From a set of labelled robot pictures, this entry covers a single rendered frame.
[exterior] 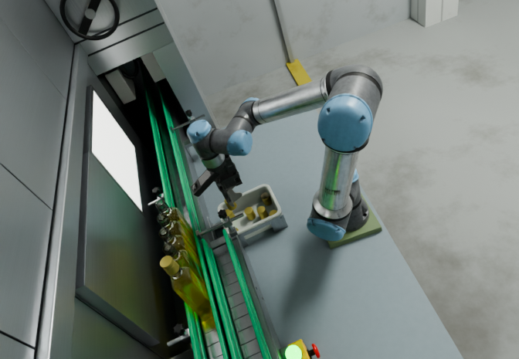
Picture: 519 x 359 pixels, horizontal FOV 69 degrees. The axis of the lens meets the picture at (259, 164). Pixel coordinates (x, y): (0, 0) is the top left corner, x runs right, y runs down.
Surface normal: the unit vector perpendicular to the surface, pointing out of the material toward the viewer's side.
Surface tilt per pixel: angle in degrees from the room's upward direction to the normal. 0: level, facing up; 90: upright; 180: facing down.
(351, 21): 90
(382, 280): 0
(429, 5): 90
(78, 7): 90
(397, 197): 0
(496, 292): 0
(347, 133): 80
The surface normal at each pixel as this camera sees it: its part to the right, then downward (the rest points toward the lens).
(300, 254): -0.28, -0.67
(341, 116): -0.39, 0.61
